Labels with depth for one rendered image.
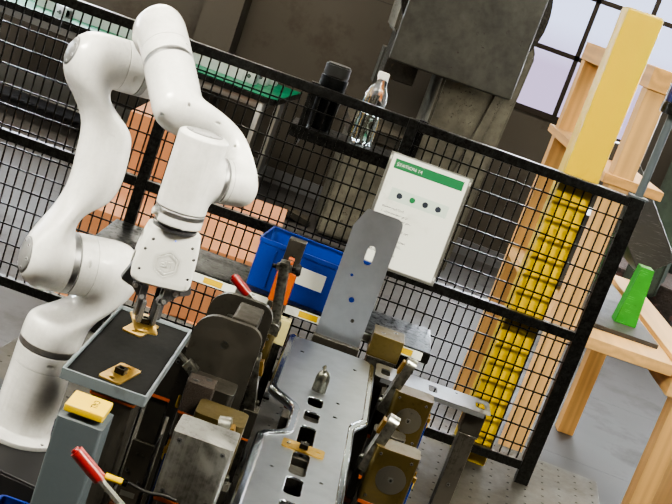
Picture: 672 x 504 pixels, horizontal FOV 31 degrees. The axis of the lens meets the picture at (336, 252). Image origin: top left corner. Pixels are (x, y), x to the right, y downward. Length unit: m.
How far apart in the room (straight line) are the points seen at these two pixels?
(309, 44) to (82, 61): 7.37
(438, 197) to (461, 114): 5.25
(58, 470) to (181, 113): 0.63
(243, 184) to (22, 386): 0.69
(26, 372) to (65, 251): 0.26
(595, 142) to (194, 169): 1.54
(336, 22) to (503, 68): 1.89
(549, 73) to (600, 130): 6.21
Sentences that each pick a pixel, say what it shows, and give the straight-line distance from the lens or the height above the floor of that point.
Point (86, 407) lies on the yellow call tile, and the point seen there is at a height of 1.16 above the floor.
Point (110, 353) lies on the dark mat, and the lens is 2.02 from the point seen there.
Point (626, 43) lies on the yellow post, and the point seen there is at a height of 1.91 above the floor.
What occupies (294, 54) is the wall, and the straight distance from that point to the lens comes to 9.64.
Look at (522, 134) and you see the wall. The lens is 9.50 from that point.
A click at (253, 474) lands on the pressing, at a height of 1.00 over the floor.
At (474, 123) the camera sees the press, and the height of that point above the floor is 1.10.
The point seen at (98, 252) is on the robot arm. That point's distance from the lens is 2.33.
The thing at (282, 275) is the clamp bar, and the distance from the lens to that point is 2.69.
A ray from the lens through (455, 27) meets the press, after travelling 8.08.
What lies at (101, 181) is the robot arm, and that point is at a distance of 2.32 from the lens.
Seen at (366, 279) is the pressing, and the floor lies 1.17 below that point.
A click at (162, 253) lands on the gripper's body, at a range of 1.99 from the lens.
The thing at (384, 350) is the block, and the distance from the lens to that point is 2.98.
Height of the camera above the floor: 1.89
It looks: 13 degrees down
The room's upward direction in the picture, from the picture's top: 20 degrees clockwise
